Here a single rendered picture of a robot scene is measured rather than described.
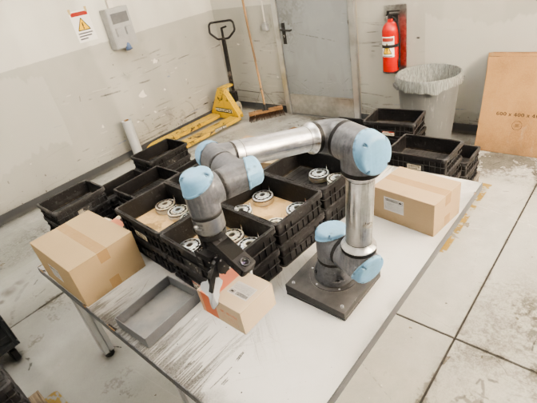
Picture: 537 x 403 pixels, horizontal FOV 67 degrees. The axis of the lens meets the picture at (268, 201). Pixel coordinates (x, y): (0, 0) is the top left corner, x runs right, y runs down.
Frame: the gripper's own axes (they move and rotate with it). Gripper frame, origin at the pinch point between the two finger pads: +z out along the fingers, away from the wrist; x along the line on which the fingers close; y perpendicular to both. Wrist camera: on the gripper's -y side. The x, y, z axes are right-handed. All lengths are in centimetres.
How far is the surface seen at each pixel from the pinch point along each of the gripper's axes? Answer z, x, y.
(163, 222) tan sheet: 26, -33, 90
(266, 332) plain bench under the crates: 39.9, -16.5, 12.9
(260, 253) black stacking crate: 24, -36, 29
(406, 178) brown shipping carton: 24, -109, 3
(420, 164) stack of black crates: 57, -181, 27
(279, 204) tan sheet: 27, -70, 48
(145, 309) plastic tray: 39, 2, 62
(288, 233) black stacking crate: 25, -52, 28
